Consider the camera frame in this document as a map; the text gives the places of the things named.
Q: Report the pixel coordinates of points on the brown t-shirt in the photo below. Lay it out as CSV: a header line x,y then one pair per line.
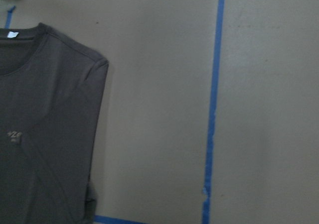
x,y
51,89

